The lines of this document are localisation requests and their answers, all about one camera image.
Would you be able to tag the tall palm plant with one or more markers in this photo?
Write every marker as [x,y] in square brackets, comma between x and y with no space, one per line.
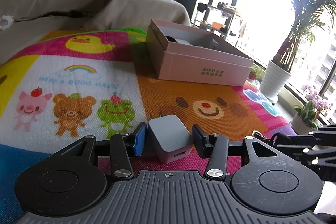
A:
[307,16]

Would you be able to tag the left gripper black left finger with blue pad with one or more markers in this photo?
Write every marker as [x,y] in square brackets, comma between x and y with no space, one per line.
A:
[123,146]

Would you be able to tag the black red object in box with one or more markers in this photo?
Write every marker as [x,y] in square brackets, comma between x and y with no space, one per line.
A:
[171,39]

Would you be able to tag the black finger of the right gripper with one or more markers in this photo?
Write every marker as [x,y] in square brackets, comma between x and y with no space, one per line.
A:
[316,150]

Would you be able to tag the colourful cartoon play mat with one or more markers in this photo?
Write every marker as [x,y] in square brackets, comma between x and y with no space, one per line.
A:
[71,85]

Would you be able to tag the white orchid pot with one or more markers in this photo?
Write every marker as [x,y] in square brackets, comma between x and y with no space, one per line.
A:
[302,125]

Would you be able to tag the beige covered sofa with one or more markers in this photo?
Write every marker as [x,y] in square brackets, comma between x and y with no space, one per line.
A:
[25,22]

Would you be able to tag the white box in box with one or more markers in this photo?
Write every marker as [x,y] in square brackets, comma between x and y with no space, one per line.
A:
[181,41]

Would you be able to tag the pink orchid plant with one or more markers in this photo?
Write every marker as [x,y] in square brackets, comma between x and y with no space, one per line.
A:
[314,106]

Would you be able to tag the white power adapter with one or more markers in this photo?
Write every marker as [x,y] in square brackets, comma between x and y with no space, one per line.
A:
[170,138]

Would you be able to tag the small potted green plant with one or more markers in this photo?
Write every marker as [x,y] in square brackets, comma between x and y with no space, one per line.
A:
[257,73]

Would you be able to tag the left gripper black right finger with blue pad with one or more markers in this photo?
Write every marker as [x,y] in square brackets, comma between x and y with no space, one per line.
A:
[213,147]

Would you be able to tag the white ribbed plant pot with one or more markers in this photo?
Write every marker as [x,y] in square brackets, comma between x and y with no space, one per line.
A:
[274,80]

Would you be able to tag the pink cardboard storage box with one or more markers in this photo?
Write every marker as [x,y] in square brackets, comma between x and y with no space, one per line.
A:
[208,60]

